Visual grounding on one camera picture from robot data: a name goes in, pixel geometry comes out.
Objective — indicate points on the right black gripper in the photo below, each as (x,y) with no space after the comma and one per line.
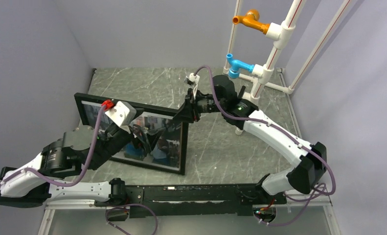
(187,113)

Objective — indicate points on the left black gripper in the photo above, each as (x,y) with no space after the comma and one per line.
(153,136)

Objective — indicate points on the printed photo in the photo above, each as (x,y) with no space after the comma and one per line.
(148,139)

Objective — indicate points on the wooden picture frame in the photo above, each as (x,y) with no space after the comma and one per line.
(131,129)

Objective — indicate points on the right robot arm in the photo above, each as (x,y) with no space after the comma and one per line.
(306,159)

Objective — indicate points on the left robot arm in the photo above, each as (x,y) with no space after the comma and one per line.
(56,172)

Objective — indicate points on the blue plastic faucet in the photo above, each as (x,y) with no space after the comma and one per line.
(236,66)

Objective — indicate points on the orange plastic faucet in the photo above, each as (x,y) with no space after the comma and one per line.
(251,20)

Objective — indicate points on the white pvc pipe stand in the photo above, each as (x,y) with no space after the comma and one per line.
(280,34)

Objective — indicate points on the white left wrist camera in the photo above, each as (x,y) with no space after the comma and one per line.
(119,112)

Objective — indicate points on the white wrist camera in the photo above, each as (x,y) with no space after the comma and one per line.
(119,112)
(193,80)

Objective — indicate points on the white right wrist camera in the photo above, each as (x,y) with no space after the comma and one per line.
(193,80)

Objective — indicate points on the black handled hammer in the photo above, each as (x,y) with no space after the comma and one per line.
(241,93)

